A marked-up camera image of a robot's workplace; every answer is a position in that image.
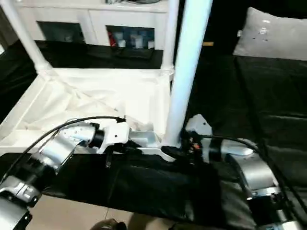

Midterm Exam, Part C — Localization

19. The black work mat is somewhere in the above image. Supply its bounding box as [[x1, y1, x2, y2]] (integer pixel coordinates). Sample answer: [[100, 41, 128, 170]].
[[0, 41, 307, 228]]

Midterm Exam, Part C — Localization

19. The white plastic table top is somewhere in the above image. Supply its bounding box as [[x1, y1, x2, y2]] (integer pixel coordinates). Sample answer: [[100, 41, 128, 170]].
[[0, 67, 182, 162]]

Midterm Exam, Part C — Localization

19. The grey cushion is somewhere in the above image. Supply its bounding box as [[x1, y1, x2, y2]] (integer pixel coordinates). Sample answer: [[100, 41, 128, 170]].
[[233, 7, 307, 61]]

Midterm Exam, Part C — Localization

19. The white cabinet with glass doors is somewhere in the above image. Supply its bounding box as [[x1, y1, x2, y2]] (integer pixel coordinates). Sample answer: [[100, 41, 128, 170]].
[[13, 0, 169, 49]]

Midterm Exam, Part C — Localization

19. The dark left robot foot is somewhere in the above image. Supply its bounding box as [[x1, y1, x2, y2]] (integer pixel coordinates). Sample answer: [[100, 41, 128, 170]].
[[90, 219, 127, 230]]

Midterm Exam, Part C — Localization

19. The white plastic table leg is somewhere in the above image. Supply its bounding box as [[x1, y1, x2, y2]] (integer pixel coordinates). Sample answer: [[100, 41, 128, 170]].
[[0, 0, 52, 73], [160, 0, 180, 81], [160, 0, 214, 150]]

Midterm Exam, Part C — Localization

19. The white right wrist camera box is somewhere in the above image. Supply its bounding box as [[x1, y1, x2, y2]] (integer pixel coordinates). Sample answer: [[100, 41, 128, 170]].
[[184, 114, 213, 138]]

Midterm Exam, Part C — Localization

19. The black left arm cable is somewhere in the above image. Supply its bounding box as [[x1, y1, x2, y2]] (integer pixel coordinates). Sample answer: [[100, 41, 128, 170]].
[[0, 116, 127, 188]]

